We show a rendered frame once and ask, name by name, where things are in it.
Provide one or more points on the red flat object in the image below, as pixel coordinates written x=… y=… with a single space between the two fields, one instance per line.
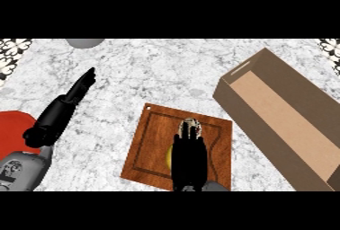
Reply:
x=16 y=131

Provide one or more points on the yellow lemon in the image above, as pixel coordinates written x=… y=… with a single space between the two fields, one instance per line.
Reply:
x=169 y=155

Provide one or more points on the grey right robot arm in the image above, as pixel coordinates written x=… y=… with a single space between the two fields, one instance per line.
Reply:
x=217 y=187

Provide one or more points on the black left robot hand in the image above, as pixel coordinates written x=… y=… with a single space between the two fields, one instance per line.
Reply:
x=54 y=119

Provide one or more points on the brown wooden cutting board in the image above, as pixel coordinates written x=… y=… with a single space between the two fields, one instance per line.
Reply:
x=150 y=140

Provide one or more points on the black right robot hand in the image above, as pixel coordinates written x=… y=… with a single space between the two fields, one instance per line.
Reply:
x=190 y=161

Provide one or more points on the long brown cardboard box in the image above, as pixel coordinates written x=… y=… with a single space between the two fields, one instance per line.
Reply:
x=283 y=119

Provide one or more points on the grey round object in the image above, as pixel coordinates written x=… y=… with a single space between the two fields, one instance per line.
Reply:
x=85 y=42

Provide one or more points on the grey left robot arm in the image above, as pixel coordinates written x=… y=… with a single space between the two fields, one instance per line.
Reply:
x=23 y=172

